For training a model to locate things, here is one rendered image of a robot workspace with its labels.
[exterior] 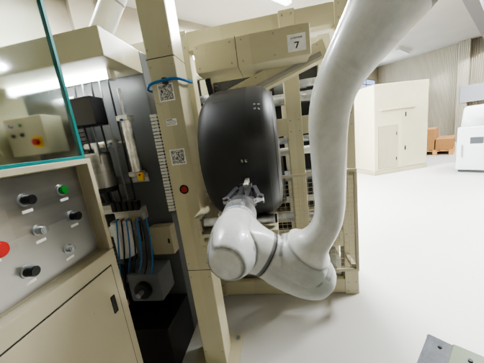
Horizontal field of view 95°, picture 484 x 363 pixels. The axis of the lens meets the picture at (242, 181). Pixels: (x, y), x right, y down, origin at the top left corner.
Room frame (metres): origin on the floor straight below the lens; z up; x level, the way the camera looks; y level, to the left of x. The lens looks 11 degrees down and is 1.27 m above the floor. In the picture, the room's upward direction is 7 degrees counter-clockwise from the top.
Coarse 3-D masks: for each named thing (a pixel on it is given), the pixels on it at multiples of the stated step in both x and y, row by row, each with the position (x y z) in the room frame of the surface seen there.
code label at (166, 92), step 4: (160, 84) 1.06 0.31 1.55; (168, 84) 1.06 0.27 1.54; (172, 84) 1.06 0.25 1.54; (160, 88) 1.06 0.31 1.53; (164, 88) 1.06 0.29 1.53; (168, 88) 1.06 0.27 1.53; (172, 88) 1.06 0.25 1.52; (160, 92) 1.07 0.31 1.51; (164, 92) 1.06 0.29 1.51; (168, 92) 1.06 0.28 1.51; (172, 92) 1.06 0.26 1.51; (160, 96) 1.07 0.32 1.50; (164, 96) 1.06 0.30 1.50; (168, 96) 1.06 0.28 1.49; (172, 96) 1.06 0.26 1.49; (160, 100) 1.07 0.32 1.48; (164, 100) 1.06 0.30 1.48; (168, 100) 1.06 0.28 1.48
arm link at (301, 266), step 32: (352, 0) 0.31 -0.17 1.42; (384, 0) 0.28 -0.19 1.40; (416, 0) 0.28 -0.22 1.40; (352, 32) 0.31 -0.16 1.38; (384, 32) 0.29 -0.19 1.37; (352, 64) 0.31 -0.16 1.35; (320, 96) 0.34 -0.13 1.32; (352, 96) 0.33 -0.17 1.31; (320, 128) 0.35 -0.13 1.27; (320, 160) 0.36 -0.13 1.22; (320, 192) 0.38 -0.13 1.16; (320, 224) 0.39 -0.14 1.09; (288, 256) 0.40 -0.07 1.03; (320, 256) 0.39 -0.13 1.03; (288, 288) 0.40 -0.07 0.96; (320, 288) 0.40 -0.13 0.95
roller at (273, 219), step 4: (256, 216) 0.94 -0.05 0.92; (260, 216) 0.94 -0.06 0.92; (264, 216) 0.93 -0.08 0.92; (268, 216) 0.93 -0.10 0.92; (272, 216) 0.93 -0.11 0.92; (276, 216) 0.92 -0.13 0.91; (204, 220) 0.98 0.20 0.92; (208, 220) 0.97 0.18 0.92; (212, 220) 0.97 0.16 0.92; (216, 220) 0.97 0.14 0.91; (260, 220) 0.93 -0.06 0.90; (264, 220) 0.93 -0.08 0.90; (268, 220) 0.92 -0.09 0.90; (272, 220) 0.92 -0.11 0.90; (276, 220) 0.92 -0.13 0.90; (204, 224) 0.97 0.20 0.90; (208, 224) 0.97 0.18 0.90; (212, 224) 0.96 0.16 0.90
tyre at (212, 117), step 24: (216, 96) 0.96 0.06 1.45; (240, 96) 0.91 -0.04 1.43; (264, 96) 0.91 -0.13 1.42; (216, 120) 0.85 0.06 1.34; (240, 120) 0.83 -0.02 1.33; (264, 120) 0.82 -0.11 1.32; (216, 144) 0.82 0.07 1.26; (240, 144) 0.80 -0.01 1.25; (264, 144) 0.79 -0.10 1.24; (216, 168) 0.81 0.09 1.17; (240, 168) 0.80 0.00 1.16; (264, 168) 0.79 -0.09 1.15; (216, 192) 0.84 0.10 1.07; (264, 192) 0.82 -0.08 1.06
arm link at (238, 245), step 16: (240, 208) 0.50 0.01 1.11; (224, 224) 0.43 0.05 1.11; (240, 224) 0.43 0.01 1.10; (256, 224) 0.45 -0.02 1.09; (224, 240) 0.38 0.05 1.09; (240, 240) 0.39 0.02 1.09; (256, 240) 0.41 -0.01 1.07; (272, 240) 0.43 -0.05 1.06; (208, 256) 0.39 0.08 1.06; (224, 256) 0.37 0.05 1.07; (240, 256) 0.36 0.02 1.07; (256, 256) 0.40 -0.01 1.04; (224, 272) 0.37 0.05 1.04; (240, 272) 0.36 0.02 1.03; (256, 272) 0.41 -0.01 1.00
